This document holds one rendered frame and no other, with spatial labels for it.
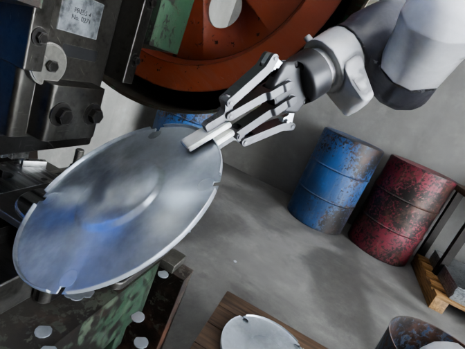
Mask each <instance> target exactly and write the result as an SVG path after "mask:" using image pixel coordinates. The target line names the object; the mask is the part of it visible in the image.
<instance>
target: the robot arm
mask: <svg viewBox="0 0 465 349"><path fill-rule="evenodd" d="M304 41H305V42H306V44H305V46H304V49H302V50H301V51H299V52H298V53H296V54H295V55H292V56H291V57H289V58H288V59H287V60H279V56H278V54H275V53H271V52H268V51H264V52H263V53H262V55H261V57H260V58H259V60H258V61H257V64H256V65H254V66H253V67H252V68H251V69H250V70H249V71H247V72H246V73H245V74H244V75H243V76H242V77H240V79H238V81H236V82H235V83H234V84H233V85H232V86H231V87H229V88H228V89H227V90H226V91H225V92H223V93H222V94H221V95H220V97H219V102H220V103H221V107H218V108H217V113H216V114H214V115H212V116H211V117H209V118H207V119H205V120H204V121H203V122H202V124H201V125H202V128H200V129H198V130H197V131H195V132H193V133H191V134H190V135H188V136H186V137H185V138H183V139H181V144H182V145H183V146H184V147H185V148H186V149H187V150H188V151H189V152H191V151H193V150H194V149H196V148H198V147H199V146H201V145H203V144H204V143H206V142H207V141H209V140H210V139H212V138H214V139H215V141H216V142H217V144H218V146H219V149H221V148H222V147H224V146H225V145H227V144H229V143H230V142H232V141H237V142H238V143H240V144H241V145H243V146H244V147H245V146H247V145H250V144H252V143H255V142H257V141H260V140H262V139H264V138H267V137H269V136H272V135H274V134H277V133H278V132H281V131H287V130H293V129H294V128H295V124H294V123H292V122H293V117H294V113H296V112H298V111H299V110H300V108H301V107H302V106H303V105H305V104H307V103H309V102H313V101H314V100H316V99H317V98H319V97H321V96H322V95H324V94H325V93H327V95H328V96H329V97H330V98H331V100H332V101H333V102H334V103H335V105H336V106H337V107H338V108H339V110H341V112H342V113H343V114H344V115H345V116H349V115H351V114H354V113H356V112H357V111H358V110H360V109H361V108H363V107H364V106H366V104H367V103H368V102H369V101H370V100H371V99H372V97H373V96H374V97H375V98H376V99H377V100H378V101H379V102H380V103H382V104H384V105H386V106H388V107H390V108H392V109H394V110H413V109H416V108H419V107H421V106H422V105H424V104H426V103H427V101H428V100H429V99H430V97H431V96H432V95H433V94H434V92H435V91H436V89H437V88H438V86H439V85H440V84H441V83H442V82H443V81H444V80H445V79H446V78H447V77H448V76H449V75H450V74H451V73H452V72H453V71H454V70H455V69H456V67H457V66H458V65H459V64H460V63H461V62H462V61H463V60H464V59H465V0H380V1H377V2H375V3H373V4H371V5H369V6H367V7H365V8H363V9H361V10H359V11H357V12H355V13H353V14H351V15H350V16H349V17H348V18H347V19H346V20H345V21H344V22H343V23H341V24H338V25H335V26H332V27H330V28H328V29H327V30H326V31H324V32H323V33H321V34H319V35H318V36H316V37H314V38H312V36H310V34H308V35H307V36H306V37H305V38H304ZM269 73H271V74H270V76H269V77H268V80H267V81H266V82H264V83H262V84H260V85H259V86H257V85H258V84H259V83H260V82H261V81H262V80H263V79H264V78H265V77H266V76H267V75H268V74H269ZM255 86H257V88H256V89H255V90H253V91H251V90H252V89H253V88H254V87H255ZM249 91H250V92H249ZM260 104H261V105H260ZM258 105H260V106H259V107H258V108H256V109H254V110H253V111H252V112H250V113H249V114H247V115H245V116H244V117H243V118H241V119H239V120H238V121H237V122H235V123H233V124H232V125H231V123H230V122H229V121H228V120H234V119H235V118H237V117H239V116H241V115H242V114H244V113H246V112H248V111H249V110H251V109H253V108H254V107H256V106H258ZM282 112H284V113H285V114H284V115H281V116H278V118H275V119H272V120H269V121H267V122H265V121H266V120H268V119H269V118H270V117H272V116H277V115H278V114H280V113H282ZM264 122H265V123H264ZM420 349H464V348H463V347H462V346H460V345H459V344H458V343H453V342H448V341H434V342H432V343H429V344H428V345H425V346H423V347H421V348H420Z"/></svg>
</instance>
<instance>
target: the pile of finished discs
mask: <svg viewBox="0 0 465 349"><path fill-rule="evenodd" d="M220 349H302V347H300V344H299V343H298V340H297V339H296V338H295V337H294V336H293V335H292V334H291V333H290V332H289V331H288V330H286V329H285V328H283V327H282V326H281V325H279V324H278V323H276V322H274V321H272V320H270V319H268V318H265V317H263V316H258V315H253V314H247V315H246V316H243V317H242V316H240V315H239V316H236V317H234V318H232V319H231V320H229V322H227V324H226V325H225V326H224V328H223V331H222V333H221V338H220Z"/></svg>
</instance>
